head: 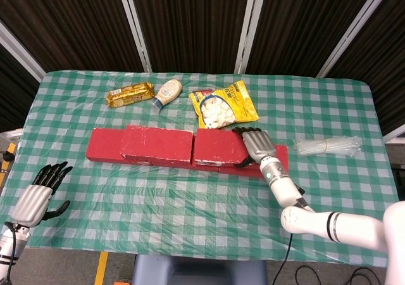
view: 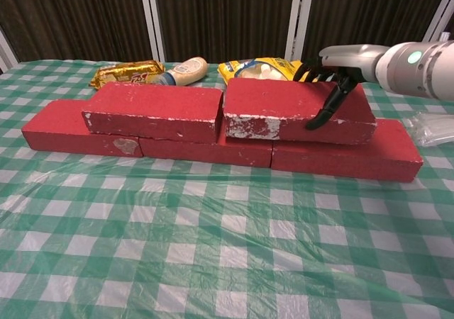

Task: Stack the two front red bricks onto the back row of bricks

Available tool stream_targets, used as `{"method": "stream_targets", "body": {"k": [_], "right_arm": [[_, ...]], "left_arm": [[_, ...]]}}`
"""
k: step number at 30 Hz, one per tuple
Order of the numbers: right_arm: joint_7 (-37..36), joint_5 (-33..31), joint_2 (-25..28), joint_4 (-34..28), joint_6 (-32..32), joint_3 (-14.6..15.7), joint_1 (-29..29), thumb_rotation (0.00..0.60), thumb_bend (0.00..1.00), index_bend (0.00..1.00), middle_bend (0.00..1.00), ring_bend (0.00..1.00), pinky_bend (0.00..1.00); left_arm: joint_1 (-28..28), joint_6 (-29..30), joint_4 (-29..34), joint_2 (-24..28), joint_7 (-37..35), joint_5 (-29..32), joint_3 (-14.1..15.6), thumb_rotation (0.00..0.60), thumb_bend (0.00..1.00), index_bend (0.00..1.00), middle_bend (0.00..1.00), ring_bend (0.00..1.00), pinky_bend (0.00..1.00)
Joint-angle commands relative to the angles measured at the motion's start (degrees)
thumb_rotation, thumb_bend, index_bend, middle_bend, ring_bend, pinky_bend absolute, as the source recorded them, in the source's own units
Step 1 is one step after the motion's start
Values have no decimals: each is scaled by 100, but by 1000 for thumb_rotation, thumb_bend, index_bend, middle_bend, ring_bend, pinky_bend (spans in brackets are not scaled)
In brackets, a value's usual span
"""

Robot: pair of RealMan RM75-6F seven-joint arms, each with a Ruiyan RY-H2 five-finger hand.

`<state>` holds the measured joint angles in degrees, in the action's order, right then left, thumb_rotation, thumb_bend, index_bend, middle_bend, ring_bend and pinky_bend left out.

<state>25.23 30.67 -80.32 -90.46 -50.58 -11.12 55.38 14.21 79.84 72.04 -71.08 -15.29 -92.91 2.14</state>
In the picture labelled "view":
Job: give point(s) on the green white checked tablecloth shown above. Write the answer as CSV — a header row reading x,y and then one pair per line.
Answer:
x,y
213,244

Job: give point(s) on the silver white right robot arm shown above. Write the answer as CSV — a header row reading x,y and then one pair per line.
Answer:
x,y
418,71

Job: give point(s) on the yellow snack bag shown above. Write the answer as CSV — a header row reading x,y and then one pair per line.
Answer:
x,y
280,67

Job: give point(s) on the cream squeeze bottle blue cap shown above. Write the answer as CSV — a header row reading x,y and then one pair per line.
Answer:
x,y
188,71

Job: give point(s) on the white partition frame post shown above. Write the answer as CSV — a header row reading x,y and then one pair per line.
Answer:
x,y
299,17
152,17
7,53
440,14

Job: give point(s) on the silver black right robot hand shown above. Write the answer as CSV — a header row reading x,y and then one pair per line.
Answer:
x,y
351,60

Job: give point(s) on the red brick with scuffed edges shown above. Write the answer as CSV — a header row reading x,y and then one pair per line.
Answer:
x,y
269,99
152,106

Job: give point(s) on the bundle of clear plastic sticks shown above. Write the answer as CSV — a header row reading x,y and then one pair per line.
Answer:
x,y
432,129

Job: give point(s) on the red rectangular brick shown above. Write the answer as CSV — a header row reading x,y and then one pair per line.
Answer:
x,y
56,131
347,159
205,154

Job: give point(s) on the gold biscuit packet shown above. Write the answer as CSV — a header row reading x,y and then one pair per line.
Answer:
x,y
124,72

